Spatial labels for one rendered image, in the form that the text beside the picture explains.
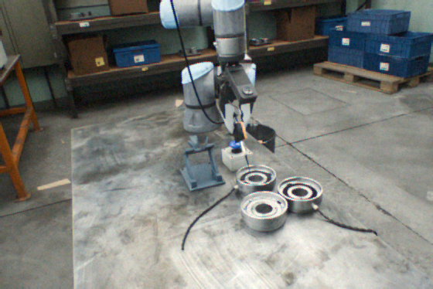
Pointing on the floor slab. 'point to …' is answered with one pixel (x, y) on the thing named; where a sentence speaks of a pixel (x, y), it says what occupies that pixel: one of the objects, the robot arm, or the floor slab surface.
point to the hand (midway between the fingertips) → (238, 128)
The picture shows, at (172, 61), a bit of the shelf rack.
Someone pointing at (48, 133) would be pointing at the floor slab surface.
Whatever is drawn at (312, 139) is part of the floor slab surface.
